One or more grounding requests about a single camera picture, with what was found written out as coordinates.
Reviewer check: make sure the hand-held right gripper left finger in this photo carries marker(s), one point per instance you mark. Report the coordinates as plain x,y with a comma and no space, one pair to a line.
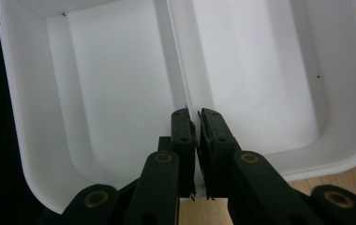
184,150

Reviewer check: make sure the white divided tray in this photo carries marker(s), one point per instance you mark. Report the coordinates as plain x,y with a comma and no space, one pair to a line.
120,78

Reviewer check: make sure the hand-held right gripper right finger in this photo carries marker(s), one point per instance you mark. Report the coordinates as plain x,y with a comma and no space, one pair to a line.
216,146

